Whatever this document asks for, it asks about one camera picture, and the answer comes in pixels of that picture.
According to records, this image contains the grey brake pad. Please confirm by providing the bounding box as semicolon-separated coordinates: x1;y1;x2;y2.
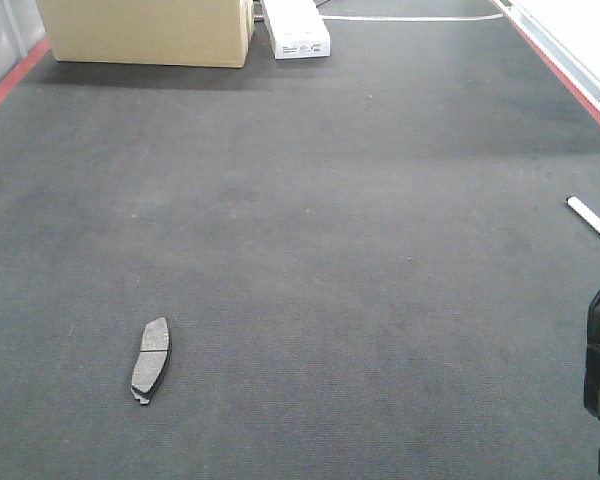
130;317;172;405

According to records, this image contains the white flat carton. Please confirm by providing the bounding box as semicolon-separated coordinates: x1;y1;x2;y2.
261;0;331;60

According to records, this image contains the large cardboard box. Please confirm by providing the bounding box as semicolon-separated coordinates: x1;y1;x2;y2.
37;0;254;68

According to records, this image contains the white black marker pen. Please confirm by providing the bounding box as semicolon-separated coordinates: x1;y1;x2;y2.
566;196;600;235

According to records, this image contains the white aluminium side rail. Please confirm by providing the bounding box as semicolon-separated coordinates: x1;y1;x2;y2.
496;1;600;123

